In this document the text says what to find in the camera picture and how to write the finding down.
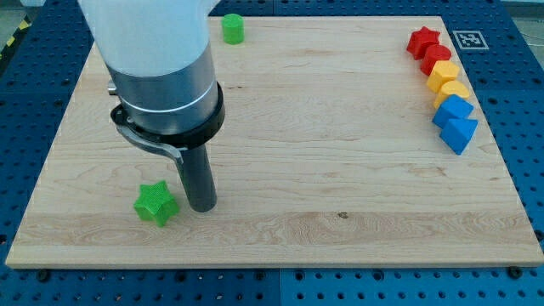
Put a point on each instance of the black clamp ring with lever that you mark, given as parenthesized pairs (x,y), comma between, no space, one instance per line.
(170,146)

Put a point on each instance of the red cylinder block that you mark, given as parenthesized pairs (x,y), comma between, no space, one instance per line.
(433,54)

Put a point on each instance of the wooden board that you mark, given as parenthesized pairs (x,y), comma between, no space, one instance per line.
(328,157)

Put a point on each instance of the blue cube block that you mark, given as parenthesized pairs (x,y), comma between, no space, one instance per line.
(453,107)

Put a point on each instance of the green cylinder block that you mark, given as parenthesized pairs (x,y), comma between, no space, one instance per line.
(233,29)

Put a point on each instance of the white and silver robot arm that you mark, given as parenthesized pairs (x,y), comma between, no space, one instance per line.
(159,57)

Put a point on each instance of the yellow cube block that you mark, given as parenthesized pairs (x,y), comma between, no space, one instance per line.
(443,71)

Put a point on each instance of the white fiducial marker tag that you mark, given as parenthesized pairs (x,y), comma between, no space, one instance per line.
(470,40)

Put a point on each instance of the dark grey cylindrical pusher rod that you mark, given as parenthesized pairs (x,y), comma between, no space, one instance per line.
(197,178)

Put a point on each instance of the red star block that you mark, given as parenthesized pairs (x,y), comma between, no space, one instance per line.
(420,40)

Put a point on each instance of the blue triangular prism block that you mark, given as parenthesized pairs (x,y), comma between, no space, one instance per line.
(457,133)

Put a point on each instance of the yellow cylinder block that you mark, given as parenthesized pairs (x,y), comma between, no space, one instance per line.
(448,89)

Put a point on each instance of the green star block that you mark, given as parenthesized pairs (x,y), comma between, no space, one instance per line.
(156,203)

